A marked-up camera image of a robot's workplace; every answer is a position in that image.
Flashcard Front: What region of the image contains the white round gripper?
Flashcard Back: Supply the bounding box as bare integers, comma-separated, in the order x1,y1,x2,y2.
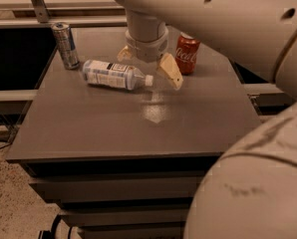
117,30,183,91

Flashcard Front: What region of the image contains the clear blue-labelled plastic bottle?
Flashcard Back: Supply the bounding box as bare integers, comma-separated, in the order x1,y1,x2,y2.
82,60,153,91

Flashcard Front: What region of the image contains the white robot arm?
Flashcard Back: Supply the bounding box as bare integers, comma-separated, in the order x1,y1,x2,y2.
115,0,297,239

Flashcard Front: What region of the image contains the red Coca-Cola can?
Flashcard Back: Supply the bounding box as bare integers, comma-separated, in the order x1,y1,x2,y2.
175,32,200,75

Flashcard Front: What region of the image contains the silver blue energy drink can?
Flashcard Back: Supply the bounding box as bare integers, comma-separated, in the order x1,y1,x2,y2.
51,22,80,70

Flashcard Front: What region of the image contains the grey drawer cabinet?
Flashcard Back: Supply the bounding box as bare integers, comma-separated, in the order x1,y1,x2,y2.
5,24,266,239

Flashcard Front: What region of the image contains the metal railing frame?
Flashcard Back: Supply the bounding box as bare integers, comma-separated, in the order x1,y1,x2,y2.
0,0,126,29

